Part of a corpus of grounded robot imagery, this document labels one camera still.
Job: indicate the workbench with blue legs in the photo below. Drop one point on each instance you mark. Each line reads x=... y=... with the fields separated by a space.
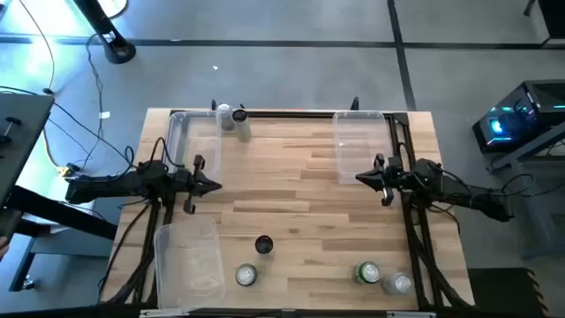
x=525 y=152

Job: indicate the black cart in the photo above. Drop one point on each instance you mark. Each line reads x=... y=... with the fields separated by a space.
x=556 y=17

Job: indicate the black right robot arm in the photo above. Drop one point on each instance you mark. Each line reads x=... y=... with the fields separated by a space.
x=463 y=194

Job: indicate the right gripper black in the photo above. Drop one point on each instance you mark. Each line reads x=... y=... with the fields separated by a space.
x=392 y=179

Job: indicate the green Sprite can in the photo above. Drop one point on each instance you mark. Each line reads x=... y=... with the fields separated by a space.
x=246 y=274
x=367 y=272

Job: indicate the black hazard-striped platform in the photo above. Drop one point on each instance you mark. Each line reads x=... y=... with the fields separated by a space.
x=499 y=291

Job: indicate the white round stand base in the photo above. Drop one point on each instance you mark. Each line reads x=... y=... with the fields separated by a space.
x=120 y=6

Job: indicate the black table clamp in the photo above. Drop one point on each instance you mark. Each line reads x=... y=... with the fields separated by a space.
x=355 y=104
x=214 y=106

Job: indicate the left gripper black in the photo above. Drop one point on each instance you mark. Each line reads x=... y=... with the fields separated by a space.
x=187 y=182

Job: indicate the black computer with RGB lights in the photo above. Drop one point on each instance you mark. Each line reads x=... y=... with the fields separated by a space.
x=507 y=119

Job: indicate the grey side table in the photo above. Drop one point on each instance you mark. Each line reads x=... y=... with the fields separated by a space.
x=22 y=132

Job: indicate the slim Celsius can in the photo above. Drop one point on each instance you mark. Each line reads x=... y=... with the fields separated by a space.
x=264 y=244
x=243 y=129

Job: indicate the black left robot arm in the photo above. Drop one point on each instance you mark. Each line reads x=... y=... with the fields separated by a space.
x=110 y=185

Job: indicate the clear plastic bin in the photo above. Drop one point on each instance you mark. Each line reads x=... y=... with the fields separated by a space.
x=190 y=265
x=194 y=132
x=362 y=141

